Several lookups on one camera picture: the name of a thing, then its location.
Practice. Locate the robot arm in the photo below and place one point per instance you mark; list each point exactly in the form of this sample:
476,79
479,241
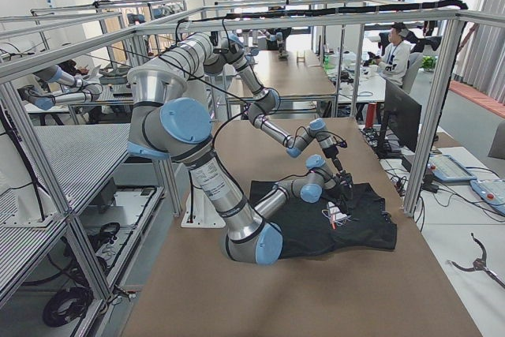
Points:
256,92
250,236

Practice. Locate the metal grabber tool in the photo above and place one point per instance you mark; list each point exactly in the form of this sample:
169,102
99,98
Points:
479,264

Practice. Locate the seated person white hoodie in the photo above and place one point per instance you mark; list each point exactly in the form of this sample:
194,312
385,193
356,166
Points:
394,62

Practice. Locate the standing person dark clothes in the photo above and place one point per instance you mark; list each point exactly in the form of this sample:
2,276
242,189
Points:
276,38

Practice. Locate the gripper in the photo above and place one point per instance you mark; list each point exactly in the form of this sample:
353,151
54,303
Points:
336,162
346,191

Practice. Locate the black printed t-shirt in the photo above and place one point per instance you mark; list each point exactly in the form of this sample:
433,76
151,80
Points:
307,231

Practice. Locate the black computer monitor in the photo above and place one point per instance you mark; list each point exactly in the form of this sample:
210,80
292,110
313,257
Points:
402,116

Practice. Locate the aluminium cage frame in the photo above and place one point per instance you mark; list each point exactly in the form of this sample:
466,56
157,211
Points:
31,193

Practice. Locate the red cylinder bottle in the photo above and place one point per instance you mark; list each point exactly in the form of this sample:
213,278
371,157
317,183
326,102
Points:
370,115

